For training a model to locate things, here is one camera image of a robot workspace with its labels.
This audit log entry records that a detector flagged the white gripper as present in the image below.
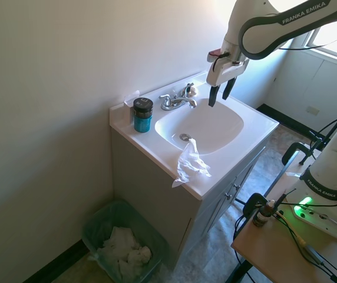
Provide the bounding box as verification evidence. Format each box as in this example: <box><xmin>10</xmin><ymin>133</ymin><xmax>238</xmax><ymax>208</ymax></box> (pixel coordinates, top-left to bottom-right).
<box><xmin>206</xmin><ymin>57</ymin><xmax>249</xmax><ymax>107</ymax></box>

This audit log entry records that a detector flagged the white tissue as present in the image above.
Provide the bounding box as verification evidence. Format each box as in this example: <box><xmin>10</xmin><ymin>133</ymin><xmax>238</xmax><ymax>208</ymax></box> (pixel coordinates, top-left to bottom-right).
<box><xmin>171</xmin><ymin>137</ymin><xmax>213</xmax><ymax>189</ymax></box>

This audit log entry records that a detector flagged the green trash bin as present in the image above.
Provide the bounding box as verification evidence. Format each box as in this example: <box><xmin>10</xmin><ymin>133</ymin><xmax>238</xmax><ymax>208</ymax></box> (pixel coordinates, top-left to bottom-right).
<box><xmin>82</xmin><ymin>199</ymin><xmax>169</xmax><ymax>283</ymax></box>

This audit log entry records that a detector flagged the white vanity sink top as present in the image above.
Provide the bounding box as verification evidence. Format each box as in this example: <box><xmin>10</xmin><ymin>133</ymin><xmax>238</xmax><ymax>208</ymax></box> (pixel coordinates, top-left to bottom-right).
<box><xmin>109</xmin><ymin>70</ymin><xmax>280</xmax><ymax>201</ymax></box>

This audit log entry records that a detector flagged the black baseboard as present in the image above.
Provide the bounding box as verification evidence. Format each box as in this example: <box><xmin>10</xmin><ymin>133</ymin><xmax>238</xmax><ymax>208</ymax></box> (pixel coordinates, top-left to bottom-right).
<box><xmin>256</xmin><ymin>103</ymin><xmax>325</xmax><ymax>137</ymax></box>
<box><xmin>24</xmin><ymin>238</ymin><xmax>90</xmax><ymax>283</ymax></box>

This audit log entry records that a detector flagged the teal jar with black lid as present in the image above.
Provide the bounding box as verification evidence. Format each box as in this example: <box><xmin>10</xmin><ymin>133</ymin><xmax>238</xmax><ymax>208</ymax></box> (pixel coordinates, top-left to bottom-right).
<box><xmin>132</xmin><ymin>97</ymin><xmax>153</xmax><ymax>133</ymax></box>

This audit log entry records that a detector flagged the dark metal clamp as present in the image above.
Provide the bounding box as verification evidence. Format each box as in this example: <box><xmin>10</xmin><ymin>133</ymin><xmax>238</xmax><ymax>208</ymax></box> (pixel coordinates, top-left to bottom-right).
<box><xmin>282</xmin><ymin>141</ymin><xmax>322</xmax><ymax>166</ymax></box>
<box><xmin>242</xmin><ymin>193</ymin><xmax>268</xmax><ymax>219</ymax></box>

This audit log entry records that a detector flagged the brown dropper bottle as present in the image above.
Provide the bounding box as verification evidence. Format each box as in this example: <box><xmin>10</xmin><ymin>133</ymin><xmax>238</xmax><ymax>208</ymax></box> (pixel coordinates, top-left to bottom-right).
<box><xmin>252</xmin><ymin>199</ymin><xmax>276</xmax><ymax>228</ymax></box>

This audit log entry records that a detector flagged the grey vanity cabinet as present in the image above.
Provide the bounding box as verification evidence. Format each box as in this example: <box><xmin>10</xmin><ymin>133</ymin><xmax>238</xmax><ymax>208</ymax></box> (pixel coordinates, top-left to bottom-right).
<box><xmin>111</xmin><ymin>129</ymin><xmax>268</xmax><ymax>271</ymax></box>

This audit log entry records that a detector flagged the large crumpled paper towel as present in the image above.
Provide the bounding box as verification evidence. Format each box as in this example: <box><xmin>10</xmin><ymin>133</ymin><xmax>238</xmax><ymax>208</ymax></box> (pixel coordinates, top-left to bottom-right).
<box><xmin>97</xmin><ymin>226</ymin><xmax>146</xmax><ymax>280</ymax></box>

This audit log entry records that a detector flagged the balled white paper towel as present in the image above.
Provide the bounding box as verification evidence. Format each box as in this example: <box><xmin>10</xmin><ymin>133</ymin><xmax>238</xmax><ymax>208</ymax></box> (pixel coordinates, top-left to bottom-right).
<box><xmin>126</xmin><ymin>245</ymin><xmax>153</xmax><ymax>266</ymax></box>

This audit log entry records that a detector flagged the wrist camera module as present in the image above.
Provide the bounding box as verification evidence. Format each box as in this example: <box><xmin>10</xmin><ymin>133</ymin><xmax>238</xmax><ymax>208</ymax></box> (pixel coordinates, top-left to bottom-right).
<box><xmin>207</xmin><ymin>49</ymin><xmax>230</xmax><ymax>63</ymax></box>

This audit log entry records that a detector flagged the chrome two-handle faucet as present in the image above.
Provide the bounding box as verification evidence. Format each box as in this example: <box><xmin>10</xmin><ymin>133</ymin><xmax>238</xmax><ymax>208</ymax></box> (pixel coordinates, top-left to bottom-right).
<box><xmin>158</xmin><ymin>83</ymin><xmax>198</xmax><ymax>111</ymax></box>

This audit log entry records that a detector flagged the black cable adapter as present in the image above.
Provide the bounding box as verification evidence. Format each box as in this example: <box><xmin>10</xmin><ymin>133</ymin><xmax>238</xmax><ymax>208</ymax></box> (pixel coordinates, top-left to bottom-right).
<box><xmin>303</xmin><ymin>244</ymin><xmax>328</xmax><ymax>266</ymax></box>

